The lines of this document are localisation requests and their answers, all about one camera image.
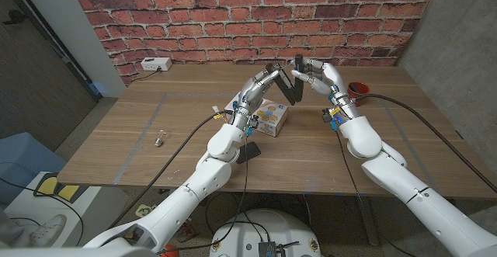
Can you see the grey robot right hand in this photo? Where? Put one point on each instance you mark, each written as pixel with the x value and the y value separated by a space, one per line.
pixel 330 78

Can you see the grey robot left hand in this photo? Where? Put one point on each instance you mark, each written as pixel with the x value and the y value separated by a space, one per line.
pixel 250 92

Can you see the black stapler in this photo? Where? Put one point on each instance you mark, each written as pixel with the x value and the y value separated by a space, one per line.
pixel 299 90

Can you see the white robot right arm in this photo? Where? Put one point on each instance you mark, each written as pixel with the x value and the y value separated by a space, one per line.
pixel 396 179

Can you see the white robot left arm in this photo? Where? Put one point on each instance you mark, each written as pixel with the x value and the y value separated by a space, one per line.
pixel 194 191

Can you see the red cup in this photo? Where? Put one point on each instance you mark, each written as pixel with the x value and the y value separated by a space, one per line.
pixel 359 94

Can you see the white glove box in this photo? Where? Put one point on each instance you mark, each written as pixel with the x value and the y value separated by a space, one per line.
pixel 272 119

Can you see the black card holder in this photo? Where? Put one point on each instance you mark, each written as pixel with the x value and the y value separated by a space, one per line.
pixel 252 151

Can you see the printed paper card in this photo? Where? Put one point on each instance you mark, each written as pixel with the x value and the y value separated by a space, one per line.
pixel 143 210

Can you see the red brick backdrop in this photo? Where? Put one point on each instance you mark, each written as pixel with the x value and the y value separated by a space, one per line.
pixel 252 16

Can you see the white power strip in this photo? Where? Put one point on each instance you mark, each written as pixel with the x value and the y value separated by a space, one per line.
pixel 156 63

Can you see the small clear light bulb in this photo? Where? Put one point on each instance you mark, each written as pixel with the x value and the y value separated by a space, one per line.
pixel 160 138

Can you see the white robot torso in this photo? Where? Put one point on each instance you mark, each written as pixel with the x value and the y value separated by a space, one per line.
pixel 287 233

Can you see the grey table leg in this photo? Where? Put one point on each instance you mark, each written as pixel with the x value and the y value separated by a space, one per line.
pixel 370 230

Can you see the grey torso module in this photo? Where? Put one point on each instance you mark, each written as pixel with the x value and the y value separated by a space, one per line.
pixel 267 250

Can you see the orange round floor object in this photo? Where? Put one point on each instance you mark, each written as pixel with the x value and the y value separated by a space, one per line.
pixel 172 251

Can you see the white floor platform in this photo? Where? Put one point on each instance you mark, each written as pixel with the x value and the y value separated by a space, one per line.
pixel 97 210

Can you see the dark grey door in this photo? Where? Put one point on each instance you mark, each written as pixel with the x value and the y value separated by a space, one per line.
pixel 31 86

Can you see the blue bin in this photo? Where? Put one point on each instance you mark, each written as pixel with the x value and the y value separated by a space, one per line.
pixel 23 160

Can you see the white shoe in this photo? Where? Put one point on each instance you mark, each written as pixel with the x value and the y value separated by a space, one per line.
pixel 48 230

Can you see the grey trouser leg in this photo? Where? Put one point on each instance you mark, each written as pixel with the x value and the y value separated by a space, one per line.
pixel 5 230

